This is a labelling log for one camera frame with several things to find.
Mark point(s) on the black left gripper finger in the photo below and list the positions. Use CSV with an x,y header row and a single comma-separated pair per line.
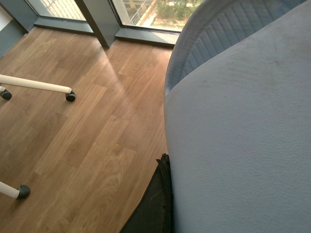
x,y
154,212

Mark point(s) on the light blue slipper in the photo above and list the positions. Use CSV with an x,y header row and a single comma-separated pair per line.
x,y
237,110

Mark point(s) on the white wheeled stand leg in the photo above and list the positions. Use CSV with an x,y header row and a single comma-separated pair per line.
x,y
69,93
21,192

